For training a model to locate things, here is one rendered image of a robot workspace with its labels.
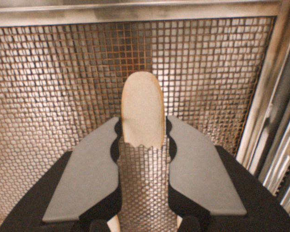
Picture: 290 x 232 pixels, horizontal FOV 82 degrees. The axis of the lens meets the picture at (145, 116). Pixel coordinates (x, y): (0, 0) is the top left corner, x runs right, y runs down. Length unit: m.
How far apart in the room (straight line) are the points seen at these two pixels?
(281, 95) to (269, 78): 0.10
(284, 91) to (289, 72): 0.03
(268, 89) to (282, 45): 0.04
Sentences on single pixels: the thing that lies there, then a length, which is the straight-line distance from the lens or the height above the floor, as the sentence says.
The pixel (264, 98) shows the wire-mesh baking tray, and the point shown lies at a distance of 0.22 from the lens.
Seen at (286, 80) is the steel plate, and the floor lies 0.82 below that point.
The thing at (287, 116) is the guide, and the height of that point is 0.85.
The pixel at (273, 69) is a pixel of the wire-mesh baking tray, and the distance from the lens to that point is 0.21.
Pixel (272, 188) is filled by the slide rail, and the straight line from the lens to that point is 0.38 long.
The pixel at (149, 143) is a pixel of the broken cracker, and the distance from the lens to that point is 0.15.
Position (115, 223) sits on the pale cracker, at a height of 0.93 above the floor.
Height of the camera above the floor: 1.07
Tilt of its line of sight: 60 degrees down
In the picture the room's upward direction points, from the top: 162 degrees counter-clockwise
